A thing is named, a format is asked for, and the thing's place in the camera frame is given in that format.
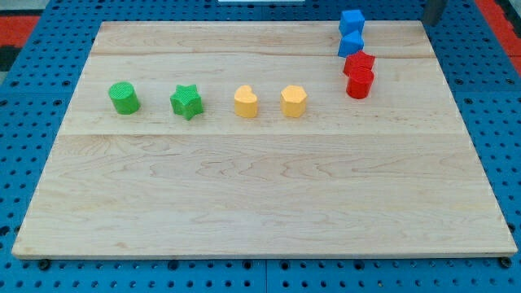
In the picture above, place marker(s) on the green star block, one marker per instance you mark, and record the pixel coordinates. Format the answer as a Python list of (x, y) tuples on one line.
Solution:
[(186, 101)]

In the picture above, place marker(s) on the blue cube block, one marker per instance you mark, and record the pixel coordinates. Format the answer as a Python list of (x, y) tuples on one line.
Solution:
[(351, 21)]

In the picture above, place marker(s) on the wooden board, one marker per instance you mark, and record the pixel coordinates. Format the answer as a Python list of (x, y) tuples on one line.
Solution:
[(393, 175)]

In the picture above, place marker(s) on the yellow heart block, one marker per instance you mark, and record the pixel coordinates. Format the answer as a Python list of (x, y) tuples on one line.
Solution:
[(245, 102)]

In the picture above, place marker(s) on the yellow hexagon block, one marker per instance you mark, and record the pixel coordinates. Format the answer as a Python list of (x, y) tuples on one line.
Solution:
[(293, 101)]

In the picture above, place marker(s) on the red cylinder block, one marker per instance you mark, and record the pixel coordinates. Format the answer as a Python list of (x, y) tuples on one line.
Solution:
[(360, 80)]

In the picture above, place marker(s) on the red pentagon block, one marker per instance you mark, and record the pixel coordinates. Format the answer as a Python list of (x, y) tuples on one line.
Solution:
[(358, 59)]

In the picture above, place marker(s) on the blue triangle block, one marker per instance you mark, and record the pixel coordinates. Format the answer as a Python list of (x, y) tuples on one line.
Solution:
[(350, 44)]

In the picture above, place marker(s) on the green cylinder block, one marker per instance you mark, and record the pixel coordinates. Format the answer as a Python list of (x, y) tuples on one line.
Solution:
[(124, 98)]

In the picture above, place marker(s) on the grey robot end effector rod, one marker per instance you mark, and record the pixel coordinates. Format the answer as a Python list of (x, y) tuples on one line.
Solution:
[(433, 10)]

